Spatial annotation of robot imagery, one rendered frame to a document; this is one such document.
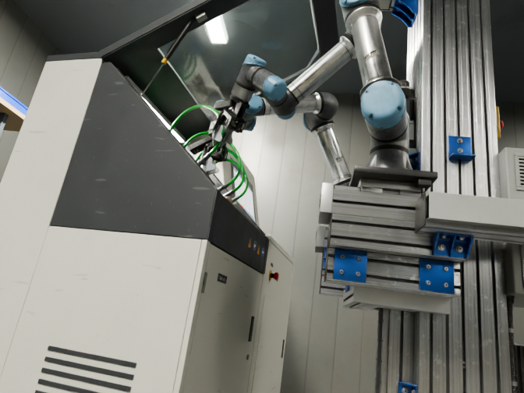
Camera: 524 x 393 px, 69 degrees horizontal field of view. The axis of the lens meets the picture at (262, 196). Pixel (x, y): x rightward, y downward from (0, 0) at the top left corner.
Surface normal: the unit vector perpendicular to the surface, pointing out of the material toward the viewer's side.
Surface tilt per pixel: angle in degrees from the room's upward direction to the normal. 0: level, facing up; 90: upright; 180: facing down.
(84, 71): 90
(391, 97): 98
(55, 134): 90
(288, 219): 90
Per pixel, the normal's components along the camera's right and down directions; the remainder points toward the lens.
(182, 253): -0.25, -0.33
